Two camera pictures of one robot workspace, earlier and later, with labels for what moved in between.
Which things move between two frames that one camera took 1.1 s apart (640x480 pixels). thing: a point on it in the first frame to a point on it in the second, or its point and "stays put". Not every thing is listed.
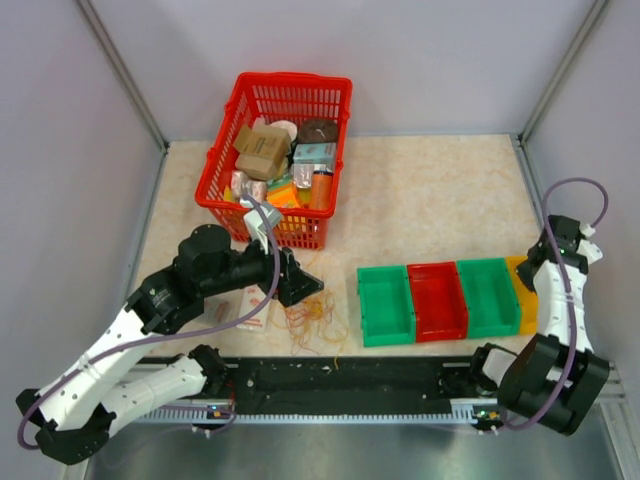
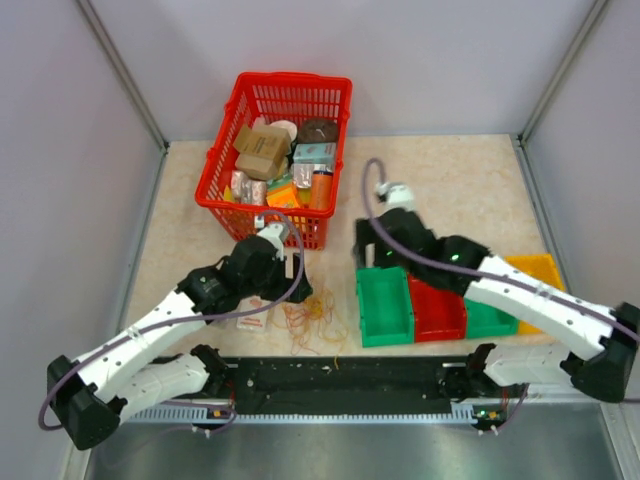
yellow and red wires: [313, 324] stays put
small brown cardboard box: [258, 166] stays put
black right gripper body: [524, 271] to [368, 234]
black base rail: [360, 385] stays put
